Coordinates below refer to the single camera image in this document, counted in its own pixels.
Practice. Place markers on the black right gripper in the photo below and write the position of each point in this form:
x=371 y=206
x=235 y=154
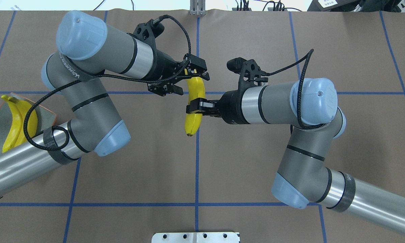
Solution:
x=230 y=107

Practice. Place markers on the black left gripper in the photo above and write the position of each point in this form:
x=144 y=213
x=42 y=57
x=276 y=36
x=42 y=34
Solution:
x=163 y=68

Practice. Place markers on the yellow banana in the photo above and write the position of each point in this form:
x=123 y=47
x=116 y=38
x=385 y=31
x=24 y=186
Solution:
x=13 y=137
x=23 y=107
x=196 y=91

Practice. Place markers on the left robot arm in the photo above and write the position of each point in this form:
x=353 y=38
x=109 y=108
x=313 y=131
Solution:
x=88 y=49

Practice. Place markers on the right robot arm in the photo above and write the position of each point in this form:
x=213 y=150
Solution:
x=317 y=120

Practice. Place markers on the grey square plate orange rim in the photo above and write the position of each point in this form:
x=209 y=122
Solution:
x=46 y=118

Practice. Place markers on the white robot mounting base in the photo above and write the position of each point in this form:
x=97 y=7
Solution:
x=196 y=237

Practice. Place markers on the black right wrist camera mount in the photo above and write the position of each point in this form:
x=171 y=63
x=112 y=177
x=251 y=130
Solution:
x=250 y=73

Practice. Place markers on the aluminium frame post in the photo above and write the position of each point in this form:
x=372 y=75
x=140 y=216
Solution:
x=198 y=8

